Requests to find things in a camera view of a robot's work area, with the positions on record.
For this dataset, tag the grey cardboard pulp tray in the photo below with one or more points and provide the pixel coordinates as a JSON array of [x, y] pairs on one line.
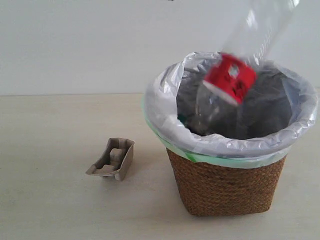
[[115, 160]]

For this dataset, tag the red label clear bottle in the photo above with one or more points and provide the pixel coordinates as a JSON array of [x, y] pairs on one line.
[[228, 81]]

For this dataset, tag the white plastic bin liner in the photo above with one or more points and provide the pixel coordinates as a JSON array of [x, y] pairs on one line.
[[279, 108]]

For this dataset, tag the woven brown wicker basket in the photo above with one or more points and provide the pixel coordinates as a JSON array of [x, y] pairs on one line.
[[213, 190]]

